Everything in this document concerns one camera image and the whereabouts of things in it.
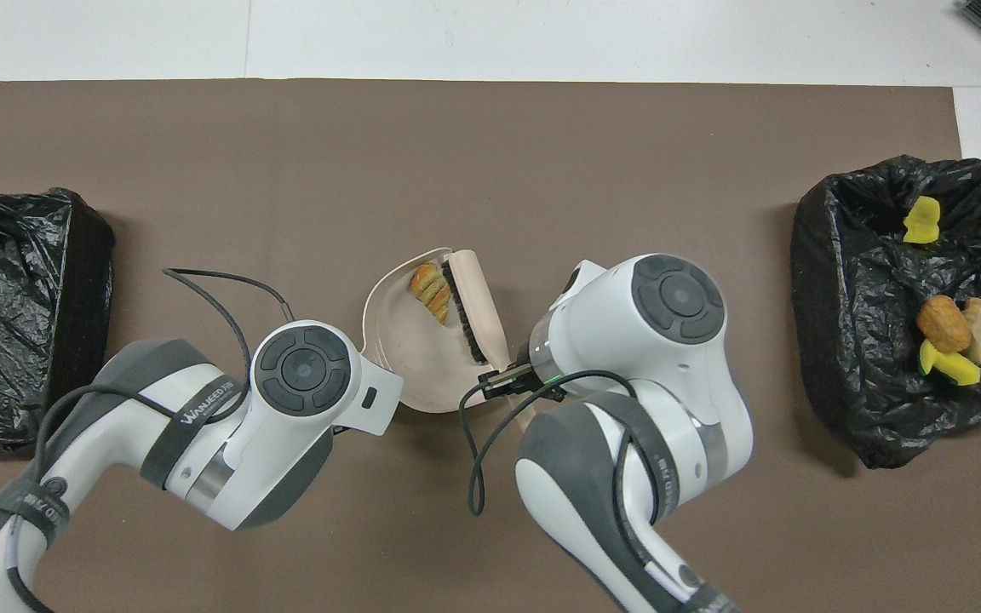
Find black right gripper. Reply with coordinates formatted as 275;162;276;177
479;362;547;401

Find beige brush black bristles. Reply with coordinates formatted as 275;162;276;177
439;249;541;435

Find beige plastic dustpan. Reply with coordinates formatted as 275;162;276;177
361;247;513;415

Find brown cracked foam nugget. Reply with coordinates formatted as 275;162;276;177
916;295;973;354

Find notched yellow sponge piece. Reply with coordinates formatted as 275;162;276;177
919;339;981;388

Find black bag lined bin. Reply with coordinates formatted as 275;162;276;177
0;187;117;448
790;155;981;470

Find brown table mat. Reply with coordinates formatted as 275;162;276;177
0;79;981;613

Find small yellow sponge scrap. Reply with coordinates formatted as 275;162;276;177
903;195;943;244

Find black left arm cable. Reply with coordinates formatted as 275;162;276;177
31;268;297;478

